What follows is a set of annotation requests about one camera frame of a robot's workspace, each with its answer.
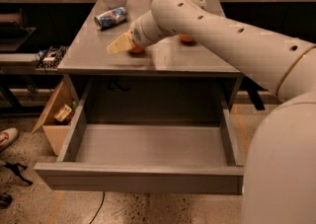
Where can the snack packet in box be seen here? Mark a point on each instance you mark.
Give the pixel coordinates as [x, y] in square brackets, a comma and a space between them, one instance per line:
[64, 114]

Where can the orange fruit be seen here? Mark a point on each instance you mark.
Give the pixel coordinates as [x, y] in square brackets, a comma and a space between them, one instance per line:
[186, 38]

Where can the red apple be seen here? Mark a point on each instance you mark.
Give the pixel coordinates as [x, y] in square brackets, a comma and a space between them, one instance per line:
[137, 49]

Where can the patterned box on shelf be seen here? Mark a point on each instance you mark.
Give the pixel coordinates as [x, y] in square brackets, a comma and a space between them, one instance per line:
[51, 57]

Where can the wooden box on floor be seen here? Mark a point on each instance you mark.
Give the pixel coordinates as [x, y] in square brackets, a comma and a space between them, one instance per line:
[55, 130]

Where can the black clamp on floor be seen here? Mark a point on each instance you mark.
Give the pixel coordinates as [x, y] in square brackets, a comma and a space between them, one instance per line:
[16, 170]

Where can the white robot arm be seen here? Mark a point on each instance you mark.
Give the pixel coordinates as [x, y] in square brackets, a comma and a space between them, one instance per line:
[280, 169]

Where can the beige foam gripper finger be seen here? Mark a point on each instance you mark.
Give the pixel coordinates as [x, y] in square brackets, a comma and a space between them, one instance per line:
[123, 43]

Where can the grey cabinet with drawer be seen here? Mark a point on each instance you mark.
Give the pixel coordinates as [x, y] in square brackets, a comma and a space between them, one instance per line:
[148, 57]

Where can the white red shoe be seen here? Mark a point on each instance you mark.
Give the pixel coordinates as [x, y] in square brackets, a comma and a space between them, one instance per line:
[7, 137]

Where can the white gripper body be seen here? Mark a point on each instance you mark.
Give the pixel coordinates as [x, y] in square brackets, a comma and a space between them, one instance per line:
[138, 32]

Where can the crushed blue soda can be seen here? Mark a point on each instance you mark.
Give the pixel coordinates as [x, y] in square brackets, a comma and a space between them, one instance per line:
[110, 18]

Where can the open grey top drawer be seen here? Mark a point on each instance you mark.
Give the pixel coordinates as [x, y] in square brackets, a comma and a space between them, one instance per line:
[150, 135]

